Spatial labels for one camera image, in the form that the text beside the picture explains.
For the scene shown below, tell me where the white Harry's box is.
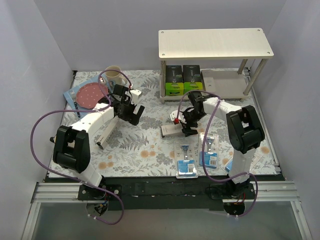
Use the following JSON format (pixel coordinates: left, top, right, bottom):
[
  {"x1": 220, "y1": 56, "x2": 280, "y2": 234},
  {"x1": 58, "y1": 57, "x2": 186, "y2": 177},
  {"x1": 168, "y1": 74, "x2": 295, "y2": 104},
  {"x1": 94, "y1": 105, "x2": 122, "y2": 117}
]
[
  {"x1": 160, "y1": 124, "x2": 184, "y2": 138},
  {"x1": 201, "y1": 69, "x2": 248, "y2": 99},
  {"x1": 96, "y1": 116, "x2": 120, "y2": 150}
]

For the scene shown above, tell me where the clear blue razor blister pack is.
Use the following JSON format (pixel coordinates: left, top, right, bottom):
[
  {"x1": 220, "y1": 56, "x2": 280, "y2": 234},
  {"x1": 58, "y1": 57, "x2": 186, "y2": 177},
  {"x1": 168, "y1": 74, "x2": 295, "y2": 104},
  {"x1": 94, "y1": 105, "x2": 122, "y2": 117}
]
[{"x1": 174, "y1": 141, "x2": 198, "y2": 179}]

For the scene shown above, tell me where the black green Gillette Labs box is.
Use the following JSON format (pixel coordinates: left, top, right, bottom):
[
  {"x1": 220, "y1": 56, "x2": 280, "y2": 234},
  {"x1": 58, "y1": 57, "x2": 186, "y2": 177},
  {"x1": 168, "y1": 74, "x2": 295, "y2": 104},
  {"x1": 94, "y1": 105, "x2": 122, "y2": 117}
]
[{"x1": 165, "y1": 65, "x2": 184, "y2": 96}]

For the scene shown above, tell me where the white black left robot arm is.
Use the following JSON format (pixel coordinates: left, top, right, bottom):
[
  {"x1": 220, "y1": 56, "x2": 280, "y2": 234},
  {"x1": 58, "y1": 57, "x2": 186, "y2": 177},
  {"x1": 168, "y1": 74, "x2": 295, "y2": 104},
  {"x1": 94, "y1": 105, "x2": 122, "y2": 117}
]
[{"x1": 52, "y1": 101, "x2": 145, "y2": 200}]

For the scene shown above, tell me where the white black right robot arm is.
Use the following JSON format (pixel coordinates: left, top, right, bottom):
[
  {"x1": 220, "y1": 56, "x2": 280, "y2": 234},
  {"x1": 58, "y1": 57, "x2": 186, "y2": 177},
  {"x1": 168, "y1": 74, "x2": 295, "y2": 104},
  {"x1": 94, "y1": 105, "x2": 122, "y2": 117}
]
[{"x1": 179, "y1": 91, "x2": 265, "y2": 199}]

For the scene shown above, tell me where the beige ceramic mug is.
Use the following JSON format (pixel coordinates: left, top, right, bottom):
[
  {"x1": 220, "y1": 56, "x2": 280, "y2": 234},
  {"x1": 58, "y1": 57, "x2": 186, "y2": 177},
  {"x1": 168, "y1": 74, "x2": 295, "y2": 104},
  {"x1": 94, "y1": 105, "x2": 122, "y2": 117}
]
[{"x1": 104, "y1": 65, "x2": 128, "y2": 89}]

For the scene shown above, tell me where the pink dotted plate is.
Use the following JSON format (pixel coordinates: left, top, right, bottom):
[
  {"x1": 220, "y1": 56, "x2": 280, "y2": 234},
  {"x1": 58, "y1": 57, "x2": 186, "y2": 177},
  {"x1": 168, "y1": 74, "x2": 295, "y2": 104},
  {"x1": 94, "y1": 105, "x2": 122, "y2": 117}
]
[{"x1": 75, "y1": 82, "x2": 108, "y2": 110}]

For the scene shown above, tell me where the silver fork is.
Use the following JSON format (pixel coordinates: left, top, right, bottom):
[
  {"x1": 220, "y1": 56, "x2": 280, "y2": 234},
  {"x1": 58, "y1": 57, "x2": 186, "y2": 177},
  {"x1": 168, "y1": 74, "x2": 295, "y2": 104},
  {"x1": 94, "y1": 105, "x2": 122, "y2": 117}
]
[{"x1": 69, "y1": 89, "x2": 79, "y2": 111}]

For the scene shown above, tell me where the blue checked cloth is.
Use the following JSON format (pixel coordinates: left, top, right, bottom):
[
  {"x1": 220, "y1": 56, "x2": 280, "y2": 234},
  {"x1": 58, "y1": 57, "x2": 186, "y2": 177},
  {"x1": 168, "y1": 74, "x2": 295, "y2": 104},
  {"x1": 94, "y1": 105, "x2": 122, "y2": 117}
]
[{"x1": 62, "y1": 74, "x2": 137, "y2": 118}]

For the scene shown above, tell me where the cream enamel cup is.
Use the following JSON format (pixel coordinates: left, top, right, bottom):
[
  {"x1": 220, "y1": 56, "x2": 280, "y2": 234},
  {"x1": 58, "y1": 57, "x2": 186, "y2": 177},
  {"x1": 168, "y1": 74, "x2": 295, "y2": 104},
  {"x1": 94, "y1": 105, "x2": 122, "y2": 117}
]
[{"x1": 49, "y1": 136, "x2": 56, "y2": 144}]

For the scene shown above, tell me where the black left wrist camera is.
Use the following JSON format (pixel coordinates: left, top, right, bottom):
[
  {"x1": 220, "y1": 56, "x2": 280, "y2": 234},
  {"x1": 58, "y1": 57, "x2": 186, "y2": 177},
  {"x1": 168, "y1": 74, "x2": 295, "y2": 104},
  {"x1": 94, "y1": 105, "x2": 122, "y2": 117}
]
[{"x1": 112, "y1": 84, "x2": 129, "y2": 101}]

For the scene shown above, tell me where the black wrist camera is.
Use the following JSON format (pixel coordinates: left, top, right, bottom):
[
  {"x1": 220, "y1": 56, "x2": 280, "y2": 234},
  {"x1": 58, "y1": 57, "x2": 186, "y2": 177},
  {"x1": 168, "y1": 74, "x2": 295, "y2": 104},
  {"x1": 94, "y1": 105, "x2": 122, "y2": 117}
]
[
  {"x1": 112, "y1": 84, "x2": 129, "y2": 101},
  {"x1": 188, "y1": 91, "x2": 204, "y2": 107}
]

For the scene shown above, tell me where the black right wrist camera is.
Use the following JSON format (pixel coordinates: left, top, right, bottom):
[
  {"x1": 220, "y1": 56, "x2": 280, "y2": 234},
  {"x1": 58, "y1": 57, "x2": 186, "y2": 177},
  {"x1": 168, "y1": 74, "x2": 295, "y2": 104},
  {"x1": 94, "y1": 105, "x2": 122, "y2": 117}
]
[{"x1": 188, "y1": 91, "x2": 204, "y2": 107}]

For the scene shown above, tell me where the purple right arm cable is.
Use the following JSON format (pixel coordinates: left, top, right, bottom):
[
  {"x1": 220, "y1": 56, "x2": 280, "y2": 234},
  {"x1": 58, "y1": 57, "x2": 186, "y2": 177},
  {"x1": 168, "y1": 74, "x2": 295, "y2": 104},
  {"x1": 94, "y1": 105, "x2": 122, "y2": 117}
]
[{"x1": 174, "y1": 91, "x2": 258, "y2": 218}]

